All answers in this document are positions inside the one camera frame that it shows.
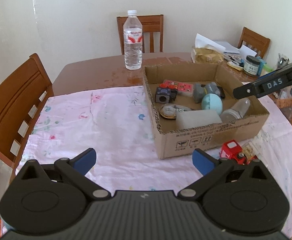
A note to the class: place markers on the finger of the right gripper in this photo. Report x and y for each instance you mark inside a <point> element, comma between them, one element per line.
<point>254,88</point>

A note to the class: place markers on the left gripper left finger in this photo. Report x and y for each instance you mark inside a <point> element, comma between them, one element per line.
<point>73,171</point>

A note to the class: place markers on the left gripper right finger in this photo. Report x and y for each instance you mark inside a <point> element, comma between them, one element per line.
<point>213,171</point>

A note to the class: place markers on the red toy train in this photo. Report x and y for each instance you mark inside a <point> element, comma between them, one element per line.
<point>233,151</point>

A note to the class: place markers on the clear plastic cup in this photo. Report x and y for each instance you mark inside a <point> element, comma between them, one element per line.
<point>237,111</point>

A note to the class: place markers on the glass jar silver lid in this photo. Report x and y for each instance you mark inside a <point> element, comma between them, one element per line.
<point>249,152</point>

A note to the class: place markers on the light blue round case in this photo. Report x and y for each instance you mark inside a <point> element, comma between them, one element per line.
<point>212,102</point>

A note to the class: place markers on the white plastic container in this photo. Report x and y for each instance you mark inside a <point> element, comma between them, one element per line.
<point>199,118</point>

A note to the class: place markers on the grey toy elephant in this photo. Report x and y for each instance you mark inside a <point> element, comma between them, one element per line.
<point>200,91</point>

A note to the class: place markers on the red card box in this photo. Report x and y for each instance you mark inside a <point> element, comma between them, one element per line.
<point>185,89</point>

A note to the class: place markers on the blue black toy cube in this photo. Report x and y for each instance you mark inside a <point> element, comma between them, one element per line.
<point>165,93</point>

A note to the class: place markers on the green lid jar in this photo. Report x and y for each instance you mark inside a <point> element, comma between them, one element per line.
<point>266,69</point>

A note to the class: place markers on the large clear plastic jar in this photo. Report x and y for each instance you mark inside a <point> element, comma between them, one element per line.
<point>283,100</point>

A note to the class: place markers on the yellow sticky notes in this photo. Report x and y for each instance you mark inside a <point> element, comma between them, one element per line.
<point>234,65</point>

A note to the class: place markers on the stack of papers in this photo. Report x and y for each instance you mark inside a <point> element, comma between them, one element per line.
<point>243,51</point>

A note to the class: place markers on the wooden chair far right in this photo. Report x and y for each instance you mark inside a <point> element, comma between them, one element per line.
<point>254,41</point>

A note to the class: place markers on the wooden chair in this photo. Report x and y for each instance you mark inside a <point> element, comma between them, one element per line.
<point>151,24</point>
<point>254,41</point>
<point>23,95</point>

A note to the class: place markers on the gold tissue pack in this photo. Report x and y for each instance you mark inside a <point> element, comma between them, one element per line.
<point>206,51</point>

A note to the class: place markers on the pink floral tablecloth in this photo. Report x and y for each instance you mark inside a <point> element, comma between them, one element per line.
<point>116,123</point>

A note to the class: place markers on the wooden chair left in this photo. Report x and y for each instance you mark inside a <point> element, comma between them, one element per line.
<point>23,95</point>

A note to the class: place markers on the wooden chair far middle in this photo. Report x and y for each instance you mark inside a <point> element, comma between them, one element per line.
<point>151,24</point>

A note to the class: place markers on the clear water bottle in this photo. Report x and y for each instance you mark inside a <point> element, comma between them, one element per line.
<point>133,41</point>

